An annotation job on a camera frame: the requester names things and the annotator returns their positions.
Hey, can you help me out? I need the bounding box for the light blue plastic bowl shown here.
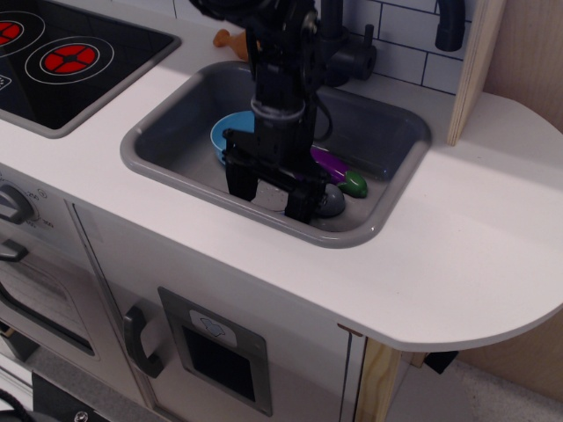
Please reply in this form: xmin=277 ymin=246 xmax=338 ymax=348
xmin=210 ymin=111 xmax=254 ymax=165

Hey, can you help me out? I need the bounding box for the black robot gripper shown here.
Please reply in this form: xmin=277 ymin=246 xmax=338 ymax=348
xmin=223 ymin=117 xmax=330 ymax=222

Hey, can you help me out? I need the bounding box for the black toy stovetop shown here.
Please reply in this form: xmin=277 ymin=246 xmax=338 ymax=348
xmin=1 ymin=1 xmax=180 ymax=139

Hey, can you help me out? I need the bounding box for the orange toy chicken drumstick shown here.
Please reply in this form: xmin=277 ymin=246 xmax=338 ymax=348
xmin=213 ymin=29 xmax=249 ymax=62

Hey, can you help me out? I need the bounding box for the grey cabinet door handle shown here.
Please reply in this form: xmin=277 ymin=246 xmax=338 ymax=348
xmin=122 ymin=306 xmax=164 ymax=379

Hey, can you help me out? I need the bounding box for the blue and grey toy spoon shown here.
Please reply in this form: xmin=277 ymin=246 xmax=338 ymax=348
xmin=276 ymin=183 xmax=347 ymax=221

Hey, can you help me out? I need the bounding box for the light wooden side post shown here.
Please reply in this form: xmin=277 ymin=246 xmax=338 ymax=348
xmin=446 ymin=0 xmax=506 ymax=146

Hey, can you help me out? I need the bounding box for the grey ice dispenser panel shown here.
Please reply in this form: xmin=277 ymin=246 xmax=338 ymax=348
xmin=158 ymin=287 xmax=273 ymax=417

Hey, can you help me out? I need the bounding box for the grey oven knob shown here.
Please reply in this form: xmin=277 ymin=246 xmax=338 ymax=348
xmin=1 ymin=185 xmax=34 ymax=224

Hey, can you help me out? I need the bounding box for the grey toy sink basin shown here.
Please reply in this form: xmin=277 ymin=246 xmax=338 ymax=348
xmin=121 ymin=62 xmax=431 ymax=248

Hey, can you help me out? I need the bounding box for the grey oven door handle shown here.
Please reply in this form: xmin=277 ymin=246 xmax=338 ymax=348
xmin=0 ymin=239 xmax=29 ymax=263

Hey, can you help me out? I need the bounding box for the purple toy eggplant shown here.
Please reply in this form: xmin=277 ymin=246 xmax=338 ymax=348
xmin=311 ymin=148 xmax=368 ymax=198

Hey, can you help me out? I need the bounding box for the white toy oven door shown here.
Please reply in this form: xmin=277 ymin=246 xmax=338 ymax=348
xmin=1 ymin=236 xmax=145 ymax=404

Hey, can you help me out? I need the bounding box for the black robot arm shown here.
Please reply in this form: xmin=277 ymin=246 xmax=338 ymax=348
xmin=193 ymin=1 xmax=329 ymax=222

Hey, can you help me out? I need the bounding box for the white toy cabinet door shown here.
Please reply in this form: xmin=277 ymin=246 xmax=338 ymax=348
xmin=75 ymin=206 xmax=362 ymax=421

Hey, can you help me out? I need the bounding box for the black toy faucet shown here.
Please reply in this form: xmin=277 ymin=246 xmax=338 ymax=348
xmin=316 ymin=1 xmax=468 ymax=93

